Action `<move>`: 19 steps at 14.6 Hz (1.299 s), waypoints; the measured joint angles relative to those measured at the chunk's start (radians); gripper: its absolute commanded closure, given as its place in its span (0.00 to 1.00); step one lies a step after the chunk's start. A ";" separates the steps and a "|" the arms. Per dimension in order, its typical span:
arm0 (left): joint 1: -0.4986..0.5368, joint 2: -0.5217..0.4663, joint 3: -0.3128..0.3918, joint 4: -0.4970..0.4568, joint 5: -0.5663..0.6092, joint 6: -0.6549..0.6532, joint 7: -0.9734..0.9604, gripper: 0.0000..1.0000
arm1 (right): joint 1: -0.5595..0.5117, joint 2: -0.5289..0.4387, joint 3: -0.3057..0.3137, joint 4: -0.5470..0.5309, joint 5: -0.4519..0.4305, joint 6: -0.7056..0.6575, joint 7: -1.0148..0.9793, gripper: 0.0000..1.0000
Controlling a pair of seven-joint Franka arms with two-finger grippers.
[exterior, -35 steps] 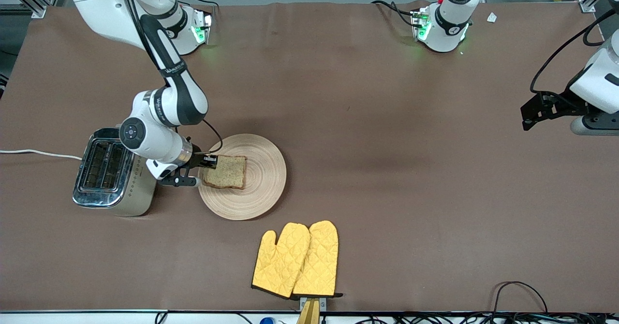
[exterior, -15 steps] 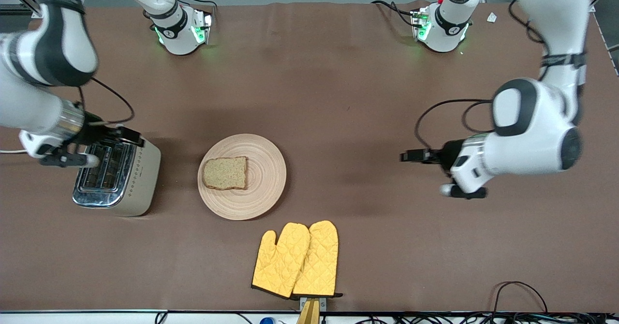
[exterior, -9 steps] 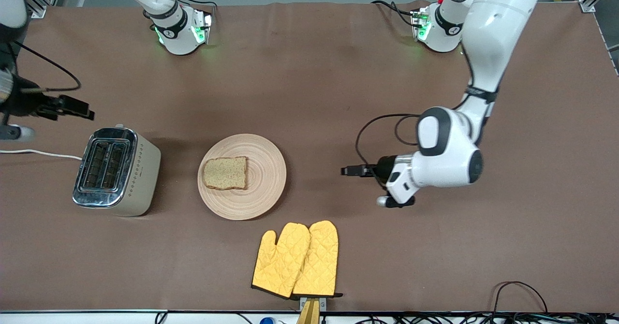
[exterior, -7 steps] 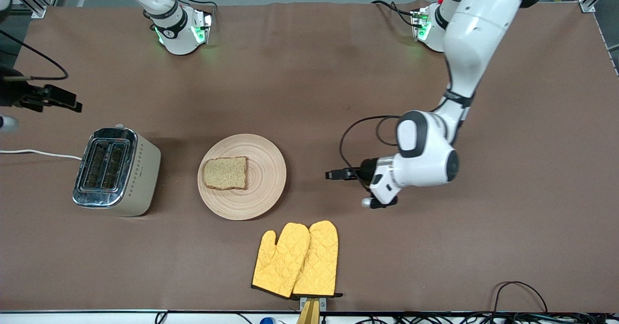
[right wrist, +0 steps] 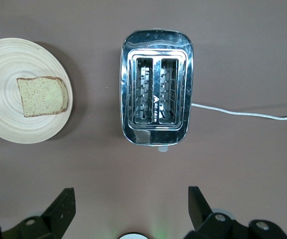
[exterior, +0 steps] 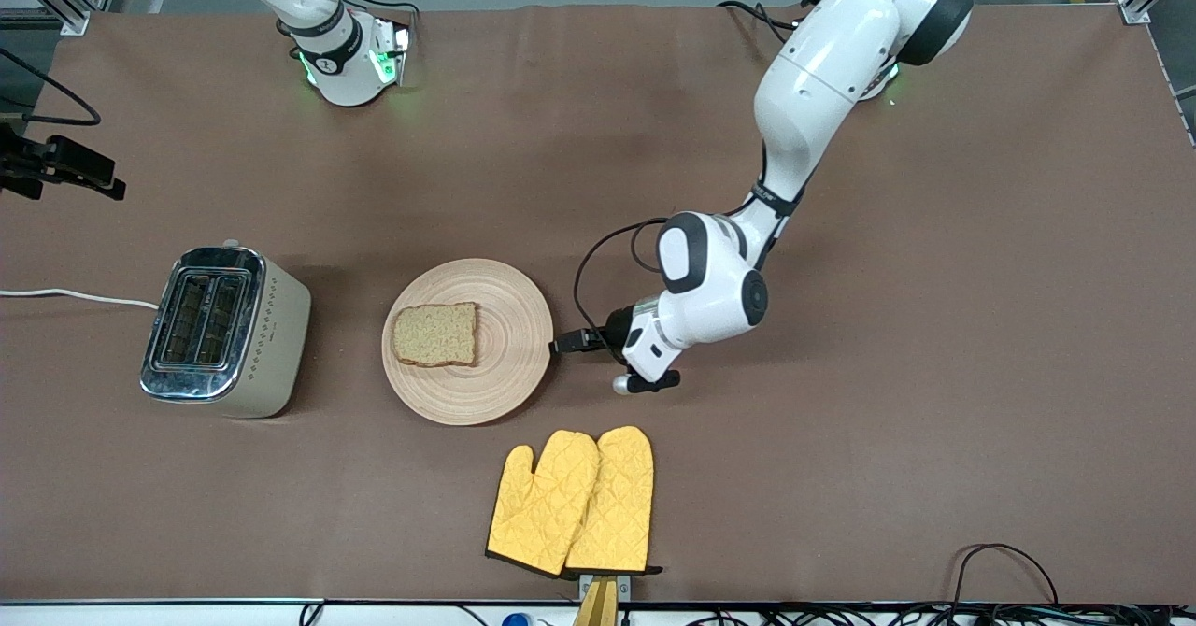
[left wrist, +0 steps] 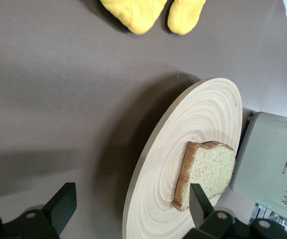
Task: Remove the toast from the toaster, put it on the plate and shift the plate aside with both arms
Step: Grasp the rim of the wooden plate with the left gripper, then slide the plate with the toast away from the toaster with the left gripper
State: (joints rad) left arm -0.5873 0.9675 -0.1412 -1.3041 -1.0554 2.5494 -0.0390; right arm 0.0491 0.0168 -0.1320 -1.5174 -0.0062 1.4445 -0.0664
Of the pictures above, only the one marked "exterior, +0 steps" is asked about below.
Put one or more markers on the beige and chrome toaster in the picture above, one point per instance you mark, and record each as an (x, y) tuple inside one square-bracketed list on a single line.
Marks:
[(266, 346)]

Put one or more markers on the yellow quilted oven mitt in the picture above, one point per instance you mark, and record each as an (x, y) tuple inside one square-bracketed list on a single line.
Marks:
[(542, 505), (619, 505)]

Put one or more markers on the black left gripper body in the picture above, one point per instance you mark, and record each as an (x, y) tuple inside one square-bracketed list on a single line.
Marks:
[(616, 329)]

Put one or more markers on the brown toast slice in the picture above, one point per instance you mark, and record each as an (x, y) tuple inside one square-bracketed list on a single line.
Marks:
[(437, 334)]

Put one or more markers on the small blue object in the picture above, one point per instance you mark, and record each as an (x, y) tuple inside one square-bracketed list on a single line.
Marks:
[(516, 620)]

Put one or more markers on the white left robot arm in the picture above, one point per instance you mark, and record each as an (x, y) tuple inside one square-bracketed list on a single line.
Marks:
[(822, 65)]

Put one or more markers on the round wooden plate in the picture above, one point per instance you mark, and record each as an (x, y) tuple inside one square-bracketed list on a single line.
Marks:
[(505, 383)]

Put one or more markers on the brown table cover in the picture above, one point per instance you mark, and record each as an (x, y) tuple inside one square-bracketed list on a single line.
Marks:
[(934, 374)]

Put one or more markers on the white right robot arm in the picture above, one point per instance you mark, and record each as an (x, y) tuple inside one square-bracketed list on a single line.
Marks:
[(346, 65)]

